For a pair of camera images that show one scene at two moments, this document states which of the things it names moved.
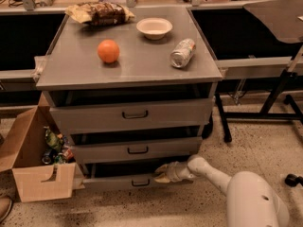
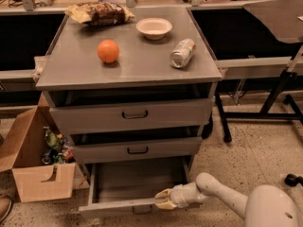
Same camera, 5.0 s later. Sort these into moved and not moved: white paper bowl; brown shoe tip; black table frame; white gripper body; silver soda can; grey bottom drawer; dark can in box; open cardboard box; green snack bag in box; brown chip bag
Moved: grey bottom drawer; white gripper body
Not moved: dark can in box; brown shoe tip; black table frame; silver soda can; white paper bowl; open cardboard box; green snack bag in box; brown chip bag
